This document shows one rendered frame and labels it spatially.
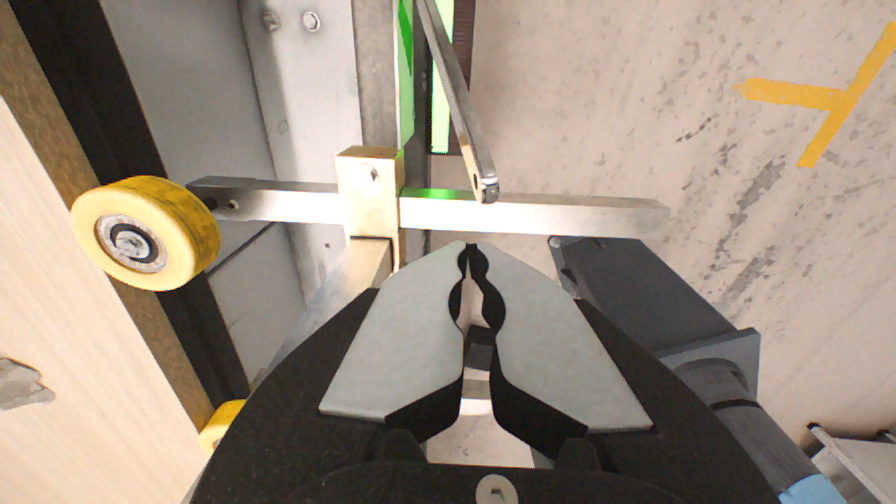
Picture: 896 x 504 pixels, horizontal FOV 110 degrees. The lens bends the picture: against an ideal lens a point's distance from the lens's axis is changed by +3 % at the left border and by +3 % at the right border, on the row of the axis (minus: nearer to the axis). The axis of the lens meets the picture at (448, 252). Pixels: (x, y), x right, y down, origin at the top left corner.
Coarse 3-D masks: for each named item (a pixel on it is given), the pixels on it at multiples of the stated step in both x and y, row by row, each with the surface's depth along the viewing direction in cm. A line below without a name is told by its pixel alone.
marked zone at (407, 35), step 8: (400, 0) 24; (400, 8) 25; (400, 16) 25; (400, 24) 25; (408, 24) 29; (408, 32) 29; (408, 40) 29; (408, 48) 30; (408, 56) 30; (408, 64) 30
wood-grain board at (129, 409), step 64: (0, 0) 18; (0, 64) 18; (0, 128) 19; (64, 128) 21; (0, 192) 21; (64, 192) 21; (0, 256) 23; (64, 256) 23; (0, 320) 26; (64, 320) 26; (128, 320) 26; (64, 384) 30; (128, 384) 30; (192, 384) 33; (0, 448) 36; (64, 448) 36; (128, 448) 36; (192, 448) 35
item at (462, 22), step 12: (456, 0) 31; (468, 0) 31; (456, 12) 31; (468, 12) 31; (456, 24) 32; (468, 24) 32; (456, 36) 32; (468, 36) 32; (456, 48) 33; (468, 48) 33; (468, 60) 33; (468, 72) 34; (456, 144) 38
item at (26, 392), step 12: (0, 372) 28; (12, 372) 28; (24, 372) 29; (36, 372) 29; (0, 384) 29; (12, 384) 30; (24, 384) 30; (0, 396) 29; (12, 396) 29; (24, 396) 30; (36, 396) 30; (48, 396) 31; (12, 408) 29
